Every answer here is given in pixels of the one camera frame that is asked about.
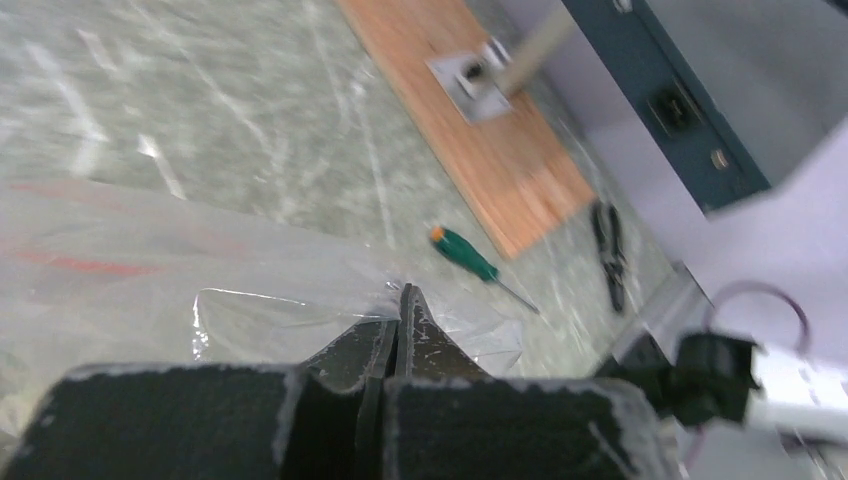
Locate wooden board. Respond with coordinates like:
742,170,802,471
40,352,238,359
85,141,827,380
339,1,595,258

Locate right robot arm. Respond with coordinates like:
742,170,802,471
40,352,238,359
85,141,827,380
593,330,847,479

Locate metal bracket with post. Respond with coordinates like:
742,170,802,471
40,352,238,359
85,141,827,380
426,4,577,124

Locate clear zip top bag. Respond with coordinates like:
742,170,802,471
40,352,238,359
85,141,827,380
1,180,522,445

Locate black pliers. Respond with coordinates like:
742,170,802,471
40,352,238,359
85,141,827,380
591,200,626,314

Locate aluminium frame rail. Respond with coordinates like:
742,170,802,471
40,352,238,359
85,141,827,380
609,262,711,360

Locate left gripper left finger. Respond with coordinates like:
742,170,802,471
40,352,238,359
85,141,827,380
301,283,402,479

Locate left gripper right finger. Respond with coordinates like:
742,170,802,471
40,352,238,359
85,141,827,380
394,283,495,480

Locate green handled screwdriver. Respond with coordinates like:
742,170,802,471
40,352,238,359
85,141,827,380
429,226,540,314

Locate dark green metal case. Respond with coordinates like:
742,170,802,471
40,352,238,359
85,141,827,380
567,0,847,212

